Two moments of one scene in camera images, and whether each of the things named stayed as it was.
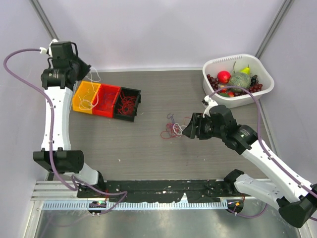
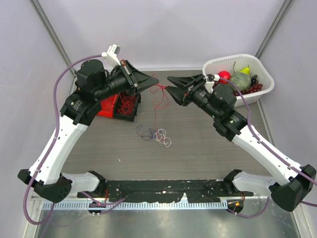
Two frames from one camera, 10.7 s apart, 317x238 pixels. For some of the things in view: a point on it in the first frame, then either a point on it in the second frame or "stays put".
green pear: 245,70 stays put
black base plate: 194,190 stays put
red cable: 126,106 stays put
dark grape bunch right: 255,88 stays put
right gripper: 191,130 -> 184,96
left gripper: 85,68 -> 138,80
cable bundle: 173,129 -> 159,135
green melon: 239,79 stays put
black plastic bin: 126,103 stays put
